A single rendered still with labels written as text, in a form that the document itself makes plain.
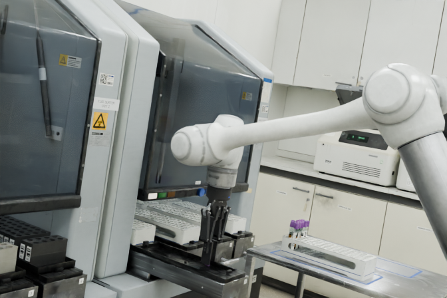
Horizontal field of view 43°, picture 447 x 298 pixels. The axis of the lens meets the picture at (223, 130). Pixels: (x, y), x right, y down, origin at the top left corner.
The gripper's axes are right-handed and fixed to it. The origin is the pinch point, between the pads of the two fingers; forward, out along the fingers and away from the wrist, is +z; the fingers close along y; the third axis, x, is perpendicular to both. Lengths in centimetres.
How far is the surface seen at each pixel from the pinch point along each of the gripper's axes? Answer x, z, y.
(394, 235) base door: -5, 24, -224
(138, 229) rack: -21.8, -2.3, 8.1
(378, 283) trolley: 42, 2, -31
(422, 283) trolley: 52, 2, -47
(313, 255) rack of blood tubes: 19.8, 0.3, -32.4
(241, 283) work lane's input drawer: 13.4, 5.2, 1.6
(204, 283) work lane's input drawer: 7.1, 5.3, 11.3
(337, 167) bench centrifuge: -51, -11, -225
